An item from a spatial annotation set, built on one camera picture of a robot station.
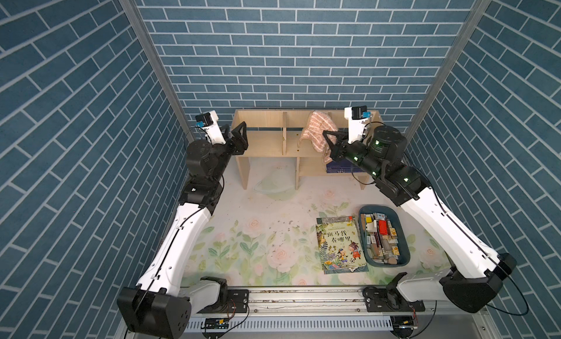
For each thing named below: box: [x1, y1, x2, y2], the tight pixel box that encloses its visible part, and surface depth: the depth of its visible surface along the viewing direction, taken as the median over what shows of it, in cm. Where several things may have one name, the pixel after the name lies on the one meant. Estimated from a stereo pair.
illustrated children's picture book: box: [315, 215, 369, 275], surface depth 87 cm
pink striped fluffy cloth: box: [298, 110, 339, 165], surface depth 62 cm
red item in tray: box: [378, 219, 388, 236], surface depth 91 cm
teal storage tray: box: [359, 205, 411, 268], surface depth 86 cm
